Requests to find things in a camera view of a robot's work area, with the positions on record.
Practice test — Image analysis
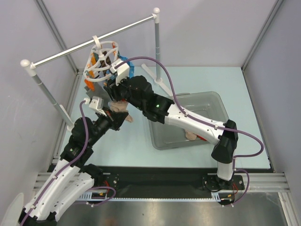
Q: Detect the white round clip hanger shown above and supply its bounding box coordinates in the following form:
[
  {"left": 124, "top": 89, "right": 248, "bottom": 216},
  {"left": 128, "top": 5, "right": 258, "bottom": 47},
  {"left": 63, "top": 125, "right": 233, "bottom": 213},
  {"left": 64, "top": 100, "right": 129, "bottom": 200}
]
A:
[{"left": 83, "top": 35, "right": 119, "bottom": 82}]

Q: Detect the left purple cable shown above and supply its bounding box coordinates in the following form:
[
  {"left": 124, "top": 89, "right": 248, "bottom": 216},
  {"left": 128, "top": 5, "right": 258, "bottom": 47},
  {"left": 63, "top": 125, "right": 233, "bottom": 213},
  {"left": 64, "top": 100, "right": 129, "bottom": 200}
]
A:
[{"left": 17, "top": 101, "right": 117, "bottom": 226}]

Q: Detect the purple cable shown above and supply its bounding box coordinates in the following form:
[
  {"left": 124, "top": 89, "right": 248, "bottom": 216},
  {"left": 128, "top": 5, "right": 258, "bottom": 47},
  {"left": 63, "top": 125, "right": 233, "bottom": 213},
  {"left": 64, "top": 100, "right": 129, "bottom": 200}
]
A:
[
  {"left": 115, "top": 56, "right": 264, "bottom": 208},
  {"left": 17, "top": 101, "right": 117, "bottom": 226}
]

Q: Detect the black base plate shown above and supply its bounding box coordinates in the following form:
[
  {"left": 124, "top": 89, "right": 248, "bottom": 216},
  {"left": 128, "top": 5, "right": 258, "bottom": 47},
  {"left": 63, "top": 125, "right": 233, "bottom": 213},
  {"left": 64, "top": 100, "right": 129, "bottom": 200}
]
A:
[{"left": 47, "top": 164, "right": 275, "bottom": 199}]

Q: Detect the grey plastic bin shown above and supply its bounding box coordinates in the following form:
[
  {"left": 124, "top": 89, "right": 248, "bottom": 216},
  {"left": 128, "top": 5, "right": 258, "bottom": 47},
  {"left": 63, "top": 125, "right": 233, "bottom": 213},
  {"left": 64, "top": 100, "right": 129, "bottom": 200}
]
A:
[{"left": 149, "top": 91, "right": 229, "bottom": 150}]

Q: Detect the white silver clothes rack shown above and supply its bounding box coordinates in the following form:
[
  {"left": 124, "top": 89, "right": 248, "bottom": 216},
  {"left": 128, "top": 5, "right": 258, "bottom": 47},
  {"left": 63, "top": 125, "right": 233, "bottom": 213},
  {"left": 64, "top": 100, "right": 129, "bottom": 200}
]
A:
[{"left": 20, "top": 7, "right": 176, "bottom": 130}]

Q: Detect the orange clothes peg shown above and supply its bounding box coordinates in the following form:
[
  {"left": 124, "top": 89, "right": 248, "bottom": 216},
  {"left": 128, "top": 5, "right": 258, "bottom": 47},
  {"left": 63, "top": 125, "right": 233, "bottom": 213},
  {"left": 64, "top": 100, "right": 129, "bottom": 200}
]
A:
[{"left": 84, "top": 79, "right": 95, "bottom": 91}]

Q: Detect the blue patterned sock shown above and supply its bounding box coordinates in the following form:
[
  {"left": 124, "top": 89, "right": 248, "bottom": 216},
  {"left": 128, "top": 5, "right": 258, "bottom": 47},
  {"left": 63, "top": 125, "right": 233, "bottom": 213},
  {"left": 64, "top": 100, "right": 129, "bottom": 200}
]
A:
[{"left": 105, "top": 56, "right": 135, "bottom": 85}]

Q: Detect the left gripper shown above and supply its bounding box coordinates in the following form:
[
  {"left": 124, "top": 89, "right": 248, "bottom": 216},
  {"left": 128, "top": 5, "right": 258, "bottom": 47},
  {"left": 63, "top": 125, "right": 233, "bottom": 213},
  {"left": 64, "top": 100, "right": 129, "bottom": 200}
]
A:
[{"left": 87, "top": 106, "right": 128, "bottom": 146}]

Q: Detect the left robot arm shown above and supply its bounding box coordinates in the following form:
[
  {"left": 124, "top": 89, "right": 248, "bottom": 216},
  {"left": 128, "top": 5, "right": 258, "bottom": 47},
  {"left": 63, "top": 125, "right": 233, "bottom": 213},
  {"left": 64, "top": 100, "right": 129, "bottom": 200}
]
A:
[{"left": 18, "top": 110, "right": 128, "bottom": 226}]

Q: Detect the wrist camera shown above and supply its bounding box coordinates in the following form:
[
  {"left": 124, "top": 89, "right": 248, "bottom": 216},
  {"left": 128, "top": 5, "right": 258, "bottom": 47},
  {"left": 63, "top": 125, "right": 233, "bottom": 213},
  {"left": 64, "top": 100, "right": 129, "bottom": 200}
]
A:
[
  {"left": 84, "top": 96, "right": 107, "bottom": 116},
  {"left": 109, "top": 59, "right": 130, "bottom": 86}
]

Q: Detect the grey sock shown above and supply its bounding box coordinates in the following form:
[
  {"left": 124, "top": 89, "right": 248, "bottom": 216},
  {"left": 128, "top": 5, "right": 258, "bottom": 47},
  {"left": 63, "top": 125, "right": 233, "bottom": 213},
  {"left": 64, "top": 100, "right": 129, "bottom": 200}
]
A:
[{"left": 84, "top": 86, "right": 109, "bottom": 99}]

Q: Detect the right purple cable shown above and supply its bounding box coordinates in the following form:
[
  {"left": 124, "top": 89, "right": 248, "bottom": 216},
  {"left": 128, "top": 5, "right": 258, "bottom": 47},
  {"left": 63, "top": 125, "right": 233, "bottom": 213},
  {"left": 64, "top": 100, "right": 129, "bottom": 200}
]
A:
[{"left": 115, "top": 56, "right": 264, "bottom": 208}]

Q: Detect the red reindeer sock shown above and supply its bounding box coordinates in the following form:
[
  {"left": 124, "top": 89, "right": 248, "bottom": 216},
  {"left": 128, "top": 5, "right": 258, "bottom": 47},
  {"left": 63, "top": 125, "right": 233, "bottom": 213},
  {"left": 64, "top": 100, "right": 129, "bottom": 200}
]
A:
[
  {"left": 110, "top": 101, "right": 134, "bottom": 123},
  {"left": 184, "top": 130, "right": 206, "bottom": 141}
]

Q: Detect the brown sock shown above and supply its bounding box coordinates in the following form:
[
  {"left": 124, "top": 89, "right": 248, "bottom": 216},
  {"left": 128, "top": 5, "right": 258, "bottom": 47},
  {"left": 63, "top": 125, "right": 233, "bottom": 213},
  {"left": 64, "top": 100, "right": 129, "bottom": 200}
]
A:
[{"left": 103, "top": 51, "right": 112, "bottom": 66}]

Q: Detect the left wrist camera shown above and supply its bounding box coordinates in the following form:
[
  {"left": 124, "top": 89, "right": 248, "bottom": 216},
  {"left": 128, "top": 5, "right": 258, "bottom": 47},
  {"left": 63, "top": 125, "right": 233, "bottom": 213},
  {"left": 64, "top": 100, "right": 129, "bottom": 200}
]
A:
[{"left": 84, "top": 96, "right": 107, "bottom": 116}]

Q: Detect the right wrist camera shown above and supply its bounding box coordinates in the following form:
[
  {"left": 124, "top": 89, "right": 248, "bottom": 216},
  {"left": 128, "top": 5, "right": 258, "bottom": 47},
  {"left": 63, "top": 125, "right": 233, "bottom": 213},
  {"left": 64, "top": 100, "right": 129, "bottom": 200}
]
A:
[{"left": 109, "top": 59, "right": 130, "bottom": 86}]

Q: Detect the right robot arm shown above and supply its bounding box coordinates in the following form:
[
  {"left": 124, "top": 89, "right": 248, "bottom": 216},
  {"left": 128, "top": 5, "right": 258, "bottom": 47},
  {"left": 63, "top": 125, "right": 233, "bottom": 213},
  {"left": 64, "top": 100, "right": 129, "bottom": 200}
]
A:
[{"left": 104, "top": 75, "right": 238, "bottom": 189}]

